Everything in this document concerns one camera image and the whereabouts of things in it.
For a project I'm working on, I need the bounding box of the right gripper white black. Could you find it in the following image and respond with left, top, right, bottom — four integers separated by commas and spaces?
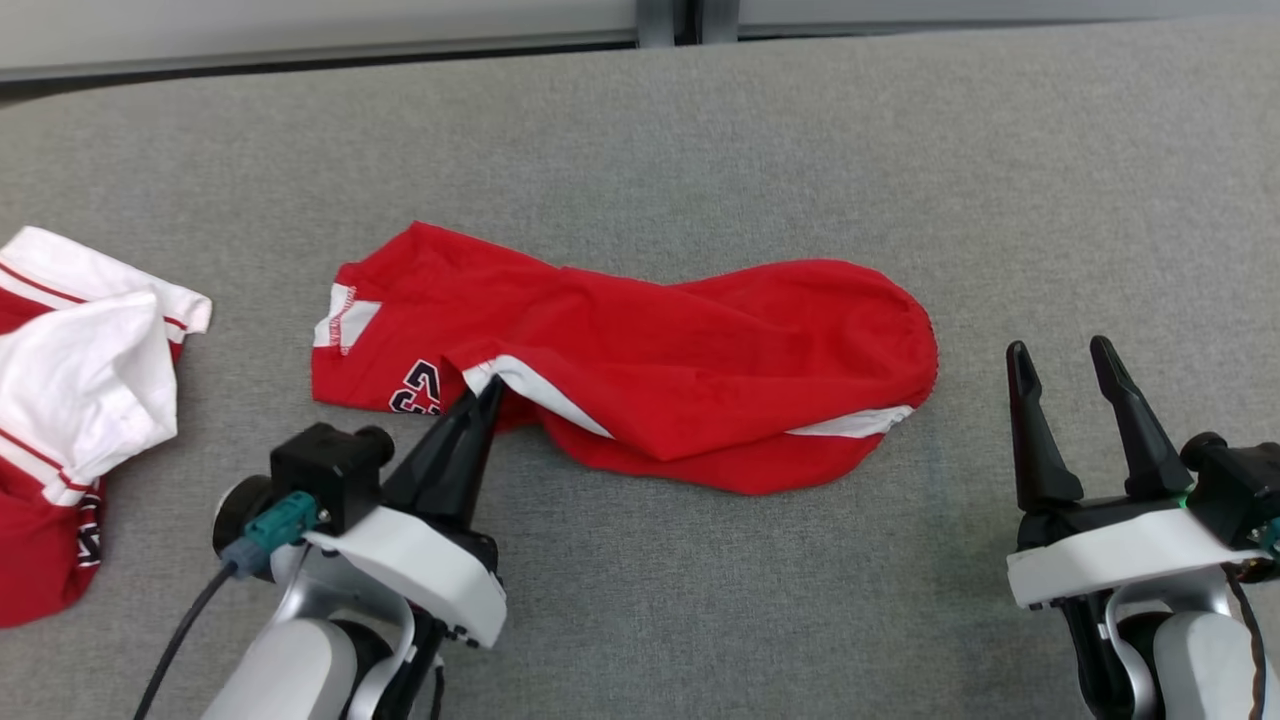
1007, 336, 1266, 609

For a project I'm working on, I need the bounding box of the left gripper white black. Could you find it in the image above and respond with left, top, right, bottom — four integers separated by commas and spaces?
305, 378, 508, 649

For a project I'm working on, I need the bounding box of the red shorts white trim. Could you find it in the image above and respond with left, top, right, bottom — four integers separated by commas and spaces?
311, 221, 939, 496

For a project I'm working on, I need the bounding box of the red white basketball jersey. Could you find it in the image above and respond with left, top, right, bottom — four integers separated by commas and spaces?
0, 226, 213, 629

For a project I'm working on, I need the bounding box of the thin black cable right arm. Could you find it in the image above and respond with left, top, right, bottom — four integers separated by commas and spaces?
1225, 568, 1271, 720

